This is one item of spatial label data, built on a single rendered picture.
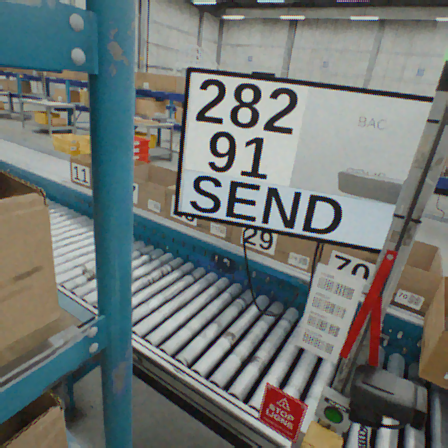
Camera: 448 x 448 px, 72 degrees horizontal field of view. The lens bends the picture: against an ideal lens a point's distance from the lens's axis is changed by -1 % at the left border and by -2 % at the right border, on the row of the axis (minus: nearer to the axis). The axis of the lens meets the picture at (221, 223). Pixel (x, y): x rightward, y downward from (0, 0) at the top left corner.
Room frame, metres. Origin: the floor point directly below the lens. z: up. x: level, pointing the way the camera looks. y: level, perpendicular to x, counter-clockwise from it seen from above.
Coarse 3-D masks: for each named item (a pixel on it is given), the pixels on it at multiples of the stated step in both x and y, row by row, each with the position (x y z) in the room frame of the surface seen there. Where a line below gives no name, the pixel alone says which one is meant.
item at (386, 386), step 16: (368, 368) 0.43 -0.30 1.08; (352, 384) 0.41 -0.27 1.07; (368, 384) 0.40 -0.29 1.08; (384, 384) 0.40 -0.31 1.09; (400, 384) 0.40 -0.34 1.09; (368, 400) 0.38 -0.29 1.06; (384, 400) 0.38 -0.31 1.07; (400, 400) 0.37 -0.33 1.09; (416, 400) 0.37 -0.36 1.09; (352, 416) 0.40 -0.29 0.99; (368, 416) 0.39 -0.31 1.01; (384, 416) 0.39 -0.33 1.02; (400, 416) 0.36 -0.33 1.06; (416, 416) 0.35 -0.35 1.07
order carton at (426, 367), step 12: (444, 288) 0.81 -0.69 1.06; (432, 300) 0.87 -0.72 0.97; (444, 300) 0.76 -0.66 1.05; (432, 312) 0.80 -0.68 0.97; (444, 312) 0.70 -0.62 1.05; (432, 324) 0.74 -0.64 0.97; (432, 336) 0.69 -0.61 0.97; (444, 336) 0.63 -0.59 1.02; (432, 348) 0.64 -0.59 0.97; (444, 348) 0.62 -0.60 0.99; (420, 360) 0.69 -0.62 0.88; (432, 360) 0.63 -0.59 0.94; (444, 360) 0.62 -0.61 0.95; (420, 372) 0.64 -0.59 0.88; (432, 372) 0.63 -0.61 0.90; (444, 372) 0.62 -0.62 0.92; (444, 384) 0.61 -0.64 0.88
